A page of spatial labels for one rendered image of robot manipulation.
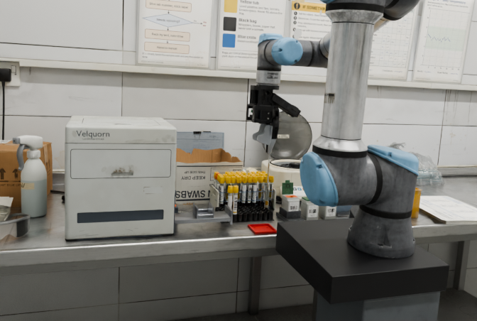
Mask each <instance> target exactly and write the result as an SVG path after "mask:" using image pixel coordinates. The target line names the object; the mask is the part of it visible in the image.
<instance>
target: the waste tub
mask: <svg viewBox="0 0 477 321"><path fill-rule="evenodd" d="M421 191H422V190H421V189H419V188H415V197H414V202H413V207H412V216H411V219H415V218H418V215H419V208H420V196H421Z"/></svg>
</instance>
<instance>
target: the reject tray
mask: <svg viewBox="0 0 477 321"><path fill-rule="evenodd" d="M248 228H249V229H250V230H251V231H252V232H253V233H254V234H255V235H257V234H277V230H276V229H275V228H274V227H272V226H271V225H270V224H248Z"/></svg>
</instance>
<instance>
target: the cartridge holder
mask: <svg viewBox="0 0 477 321"><path fill-rule="evenodd" d="M276 216H277V217H279V218H281V220H283V221H284V222H293V221H304V220H303V218H301V211H300V210H299V211H290V212H288V211H286V210H284V209H283V208H282V207H280V211H279V212H276Z"/></svg>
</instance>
